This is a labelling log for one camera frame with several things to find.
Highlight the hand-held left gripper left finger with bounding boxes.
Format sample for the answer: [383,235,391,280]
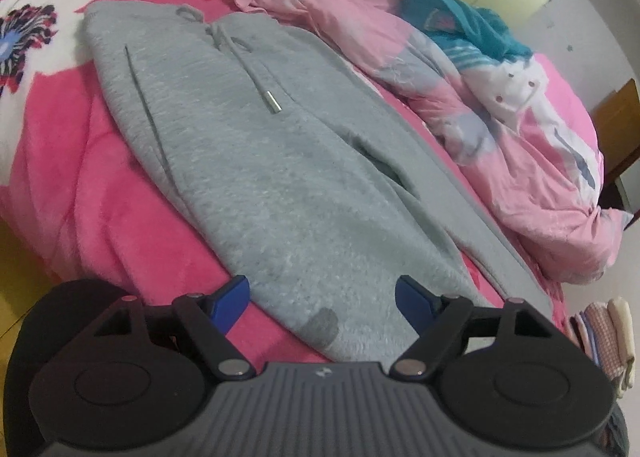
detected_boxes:
[92,275,253,382]

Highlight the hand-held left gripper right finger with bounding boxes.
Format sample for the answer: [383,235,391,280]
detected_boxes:
[389,275,551,382]

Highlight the grey sweatpants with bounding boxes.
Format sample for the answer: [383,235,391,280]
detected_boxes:
[82,0,553,363]

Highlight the stack of folded clothes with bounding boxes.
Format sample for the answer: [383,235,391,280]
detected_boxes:
[567,297,636,398]

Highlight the pink patchwork quilt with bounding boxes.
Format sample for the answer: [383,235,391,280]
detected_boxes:
[232,0,633,283]

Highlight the pink floral bed sheet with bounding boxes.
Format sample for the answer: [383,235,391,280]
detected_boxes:
[0,0,608,363]

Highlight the wooden door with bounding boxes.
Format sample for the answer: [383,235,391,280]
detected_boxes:
[592,79,640,212]

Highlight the teal printed cloth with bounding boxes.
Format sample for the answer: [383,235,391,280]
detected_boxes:
[400,0,533,72]

